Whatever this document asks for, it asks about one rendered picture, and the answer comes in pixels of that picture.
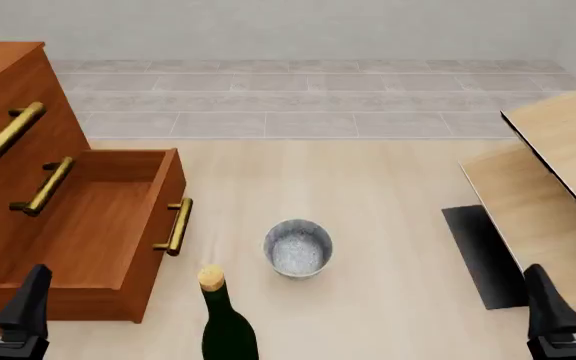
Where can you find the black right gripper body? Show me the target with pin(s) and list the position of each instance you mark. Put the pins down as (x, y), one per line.
(573, 350)

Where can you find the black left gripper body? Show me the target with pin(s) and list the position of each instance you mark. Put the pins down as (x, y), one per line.
(3, 350)

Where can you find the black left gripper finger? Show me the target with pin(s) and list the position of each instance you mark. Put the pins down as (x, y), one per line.
(28, 307)

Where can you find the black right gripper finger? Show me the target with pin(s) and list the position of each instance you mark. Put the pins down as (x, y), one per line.
(548, 307)

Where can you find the grey speckled bowl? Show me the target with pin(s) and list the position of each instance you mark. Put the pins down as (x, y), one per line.
(298, 251)

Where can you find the pale wooden rack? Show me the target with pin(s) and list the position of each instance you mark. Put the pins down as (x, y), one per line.
(543, 195)

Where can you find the open wooden drawer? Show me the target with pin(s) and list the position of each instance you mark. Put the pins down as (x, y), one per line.
(98, 221)

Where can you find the dark green wine bottle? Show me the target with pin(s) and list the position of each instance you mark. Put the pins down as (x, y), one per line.
(228, 330)

